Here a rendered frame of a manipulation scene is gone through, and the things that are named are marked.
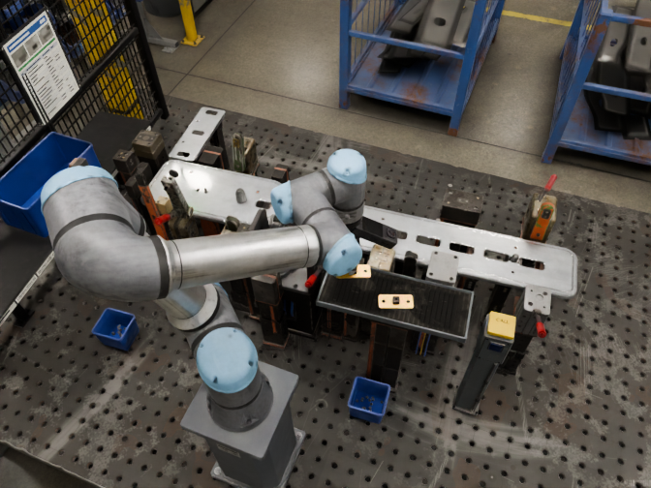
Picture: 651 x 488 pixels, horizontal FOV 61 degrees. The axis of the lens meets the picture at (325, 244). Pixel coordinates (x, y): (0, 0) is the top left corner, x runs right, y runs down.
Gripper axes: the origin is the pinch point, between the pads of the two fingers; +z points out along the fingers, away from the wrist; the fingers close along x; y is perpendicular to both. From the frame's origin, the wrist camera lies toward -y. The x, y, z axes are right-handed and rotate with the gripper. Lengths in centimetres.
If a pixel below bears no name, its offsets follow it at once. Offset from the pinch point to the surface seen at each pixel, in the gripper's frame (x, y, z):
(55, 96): -75, 94, 3
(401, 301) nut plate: 5.8, -11.7, 6.7
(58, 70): -81, 92, -3
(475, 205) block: -37, -41, 20
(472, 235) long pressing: -28, -39, 23
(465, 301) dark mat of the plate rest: 6.1, -27.4, 7.0
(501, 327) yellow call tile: 13.6, -34.5, 7.0
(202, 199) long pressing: -46, 46, 23
